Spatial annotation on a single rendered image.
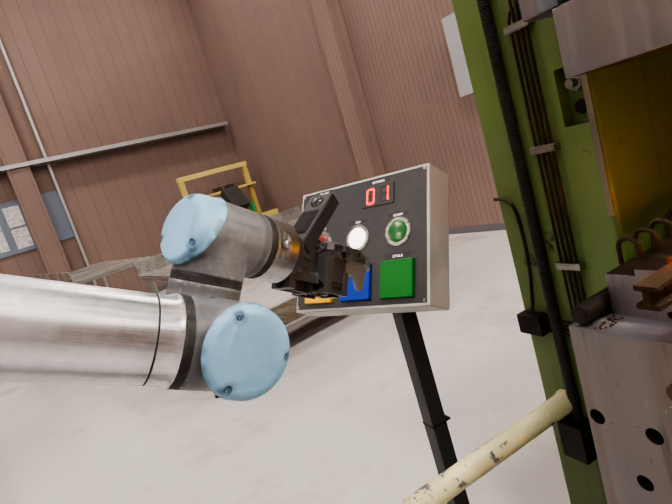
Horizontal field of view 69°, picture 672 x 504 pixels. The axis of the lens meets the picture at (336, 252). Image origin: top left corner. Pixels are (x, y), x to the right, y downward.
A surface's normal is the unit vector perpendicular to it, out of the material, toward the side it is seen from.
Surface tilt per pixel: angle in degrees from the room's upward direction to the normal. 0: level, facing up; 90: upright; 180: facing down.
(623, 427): 90
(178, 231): 55
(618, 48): 90
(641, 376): 90
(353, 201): 60
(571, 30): 90
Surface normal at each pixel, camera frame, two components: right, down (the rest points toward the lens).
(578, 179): -0.84, 0.33
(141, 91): 0.60, -0.04
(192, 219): -0.66, -0.28
